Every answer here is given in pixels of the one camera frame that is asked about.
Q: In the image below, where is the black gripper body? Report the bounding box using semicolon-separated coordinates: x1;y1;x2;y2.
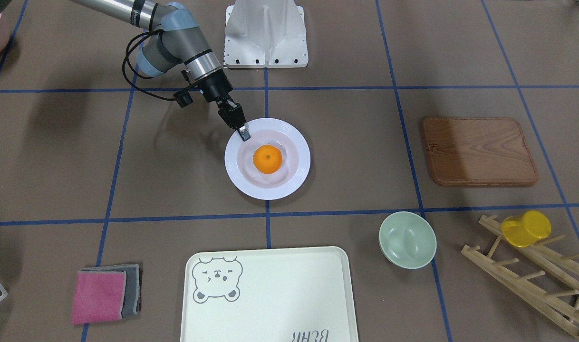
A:
198;71;245;130

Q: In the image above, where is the orange fruit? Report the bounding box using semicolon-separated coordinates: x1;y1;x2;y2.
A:
252;144;283;174

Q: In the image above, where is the white round plate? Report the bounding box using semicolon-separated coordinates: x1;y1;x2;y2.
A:
224;118;311;200

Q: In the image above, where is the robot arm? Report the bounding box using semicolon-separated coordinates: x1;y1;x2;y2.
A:
78;0;251;141

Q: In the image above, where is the cream bear tray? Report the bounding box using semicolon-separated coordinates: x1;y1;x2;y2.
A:
180;246;359;342

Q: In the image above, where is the green bowl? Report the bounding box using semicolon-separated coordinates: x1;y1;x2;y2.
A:
378;211;437;270

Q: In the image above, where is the pink and grey folded cloth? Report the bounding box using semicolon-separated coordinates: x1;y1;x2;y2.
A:
71;264;140;325

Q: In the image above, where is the wooden cutting board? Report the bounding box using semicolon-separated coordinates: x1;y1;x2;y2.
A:
421;116;539;187

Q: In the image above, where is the yellow plastic cup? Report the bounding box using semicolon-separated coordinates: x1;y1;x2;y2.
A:
500;210;552;247

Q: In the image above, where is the wooden dish rack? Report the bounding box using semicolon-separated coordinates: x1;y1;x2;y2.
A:
461;215;579;340

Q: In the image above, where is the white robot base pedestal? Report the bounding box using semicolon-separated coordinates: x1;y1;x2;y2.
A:
223;0;309;69

